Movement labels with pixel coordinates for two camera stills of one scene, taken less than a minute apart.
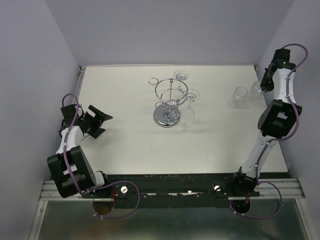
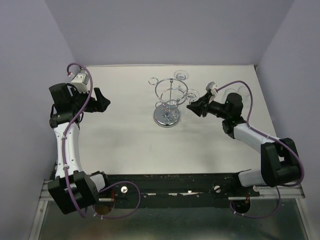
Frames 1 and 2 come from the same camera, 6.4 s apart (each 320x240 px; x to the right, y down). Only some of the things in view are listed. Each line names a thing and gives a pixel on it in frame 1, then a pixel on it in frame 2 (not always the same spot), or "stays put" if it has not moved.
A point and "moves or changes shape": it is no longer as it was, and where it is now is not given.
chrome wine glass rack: [169, 92] stays put
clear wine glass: [256, 91] to [243, 91]
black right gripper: [264, 85] to [200, 104]
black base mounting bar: [171, 190] stays put
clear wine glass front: [238, 97] moves or changes shape
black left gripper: [96, 130] to [94, 106]
